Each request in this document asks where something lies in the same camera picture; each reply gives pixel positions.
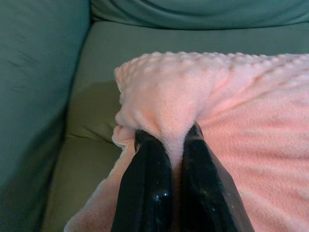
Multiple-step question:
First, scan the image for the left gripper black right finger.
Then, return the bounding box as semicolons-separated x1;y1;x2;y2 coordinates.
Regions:
181;122;255;232

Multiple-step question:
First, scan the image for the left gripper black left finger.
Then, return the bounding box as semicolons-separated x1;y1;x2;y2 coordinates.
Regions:
112;129;173;232

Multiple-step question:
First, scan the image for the pink dotted fleece pillow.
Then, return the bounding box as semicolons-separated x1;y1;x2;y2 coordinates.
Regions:
63;51;309;232

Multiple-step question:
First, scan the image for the grey-green leather sofa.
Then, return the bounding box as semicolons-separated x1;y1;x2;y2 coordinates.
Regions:
0;0;309;232

